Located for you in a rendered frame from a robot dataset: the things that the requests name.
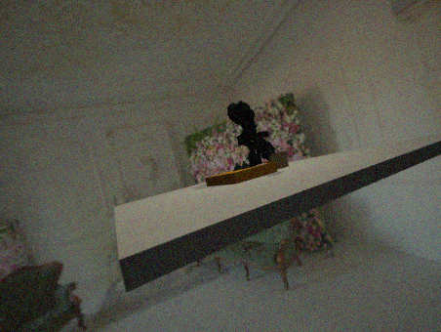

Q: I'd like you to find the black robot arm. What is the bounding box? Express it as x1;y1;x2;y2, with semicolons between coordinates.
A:
227;101;276;161

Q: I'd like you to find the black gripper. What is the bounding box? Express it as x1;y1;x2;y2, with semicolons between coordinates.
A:
238;123;269;155

